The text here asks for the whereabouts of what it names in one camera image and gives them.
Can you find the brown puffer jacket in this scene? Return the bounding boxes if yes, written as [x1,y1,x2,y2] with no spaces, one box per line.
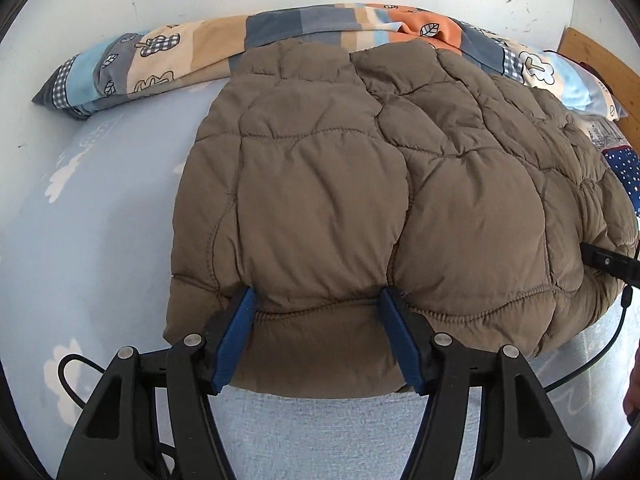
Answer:
[163,37,640,401]

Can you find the light blue cloud-print bed sheet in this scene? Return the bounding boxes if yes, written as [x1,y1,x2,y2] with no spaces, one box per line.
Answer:
[0,75,636,480]

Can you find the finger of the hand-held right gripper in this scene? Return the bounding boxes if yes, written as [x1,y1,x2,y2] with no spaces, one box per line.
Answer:
[580,241,640,289]

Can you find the white printed cloth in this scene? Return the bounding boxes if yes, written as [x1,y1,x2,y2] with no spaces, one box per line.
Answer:
[582,114,628,148]

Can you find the navy star-print cloth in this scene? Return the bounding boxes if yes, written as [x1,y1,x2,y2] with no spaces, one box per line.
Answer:
[601,144,640,213]

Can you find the wooden headboard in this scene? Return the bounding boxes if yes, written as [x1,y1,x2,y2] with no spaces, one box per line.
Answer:
[556,27,640,116]

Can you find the patchwork quilt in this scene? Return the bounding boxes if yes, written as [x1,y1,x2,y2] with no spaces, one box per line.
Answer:
[31,2,630,122]

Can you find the black cable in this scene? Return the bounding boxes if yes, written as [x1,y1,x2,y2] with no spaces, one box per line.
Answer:
[56,354,176,480]
[545,285,632,395]

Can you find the person's right hand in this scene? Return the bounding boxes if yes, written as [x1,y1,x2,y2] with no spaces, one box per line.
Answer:
[624,360,640,426]

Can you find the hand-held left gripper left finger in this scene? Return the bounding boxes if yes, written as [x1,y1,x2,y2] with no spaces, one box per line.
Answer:
[56,286,258,480]

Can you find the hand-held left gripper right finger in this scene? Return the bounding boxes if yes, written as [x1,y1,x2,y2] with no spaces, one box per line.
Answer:
[377,286,583,480]

